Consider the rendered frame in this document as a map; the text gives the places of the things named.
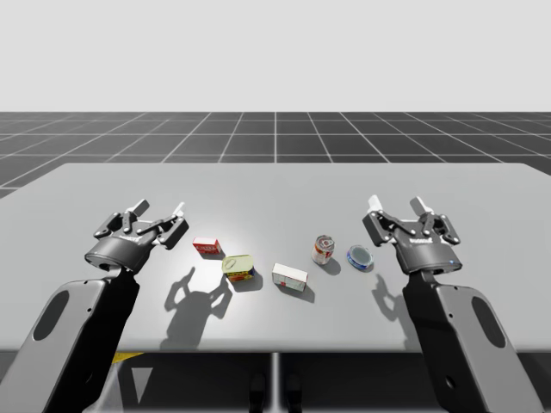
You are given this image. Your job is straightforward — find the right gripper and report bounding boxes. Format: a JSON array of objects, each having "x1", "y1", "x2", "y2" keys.
[{"x1": 361, "y1": 194, "x2": 462, "y2": 275}]

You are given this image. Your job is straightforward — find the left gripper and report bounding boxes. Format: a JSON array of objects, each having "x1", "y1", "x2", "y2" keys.
[{"x1": 84, "y1": 199, "x2": 190, "y2": 274}]

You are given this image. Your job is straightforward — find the blue flat can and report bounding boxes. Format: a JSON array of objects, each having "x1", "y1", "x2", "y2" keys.
[{"x1": 345, "y1": 244, "x2": 374, "y2": 272}]

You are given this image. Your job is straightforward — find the red and white can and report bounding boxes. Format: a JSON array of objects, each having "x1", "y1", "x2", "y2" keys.
[{"x1": 311, "y1": 234, "x2": 336, "y2": 266}]

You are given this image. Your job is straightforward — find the green and blue rectangular can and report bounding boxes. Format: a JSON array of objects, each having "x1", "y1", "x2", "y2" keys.
[{"x1": 221, "y1": 252, "x2": 256, "y2": 283}]

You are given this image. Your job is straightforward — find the red and white carton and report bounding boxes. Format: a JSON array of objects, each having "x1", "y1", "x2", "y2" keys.
[{"x1": 271, "y1": 262, "x2": 310, "y2": 293}]

